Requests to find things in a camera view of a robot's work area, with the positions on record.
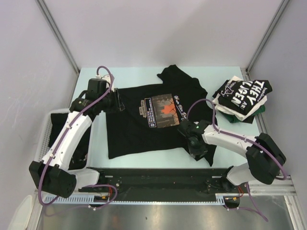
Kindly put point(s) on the white folded t shirt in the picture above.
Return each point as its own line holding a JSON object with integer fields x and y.
{"x": 238, "y": 117}

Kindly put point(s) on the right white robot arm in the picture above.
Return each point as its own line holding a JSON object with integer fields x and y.
{"x": 264, "y": 157}

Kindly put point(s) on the black graphic t shirt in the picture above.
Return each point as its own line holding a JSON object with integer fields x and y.
{"x": 153, "y": 113}

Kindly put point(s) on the black clothes in basket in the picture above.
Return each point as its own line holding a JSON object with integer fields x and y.
{"x": 79, "y": 158}

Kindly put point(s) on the white plastic laundry basket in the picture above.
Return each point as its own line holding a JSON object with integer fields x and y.
{"x": 45, "y": 143}

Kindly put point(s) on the white slotted cable duct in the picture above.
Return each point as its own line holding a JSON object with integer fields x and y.
{"x": 100, "y": 200}

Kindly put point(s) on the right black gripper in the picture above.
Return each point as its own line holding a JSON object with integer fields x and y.
{"x": 193, "y": 152}

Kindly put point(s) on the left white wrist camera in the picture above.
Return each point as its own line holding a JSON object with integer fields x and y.
{"x": 109, "y": 78}

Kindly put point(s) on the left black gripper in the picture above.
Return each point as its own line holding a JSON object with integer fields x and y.
{"x": 114, "y": 93}

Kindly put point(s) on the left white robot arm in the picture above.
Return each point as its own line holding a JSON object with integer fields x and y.
{"x": 52, "y": 173}

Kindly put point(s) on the black folded lettered t shirt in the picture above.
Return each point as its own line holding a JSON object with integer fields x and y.
{"x": 242, "y": 96}

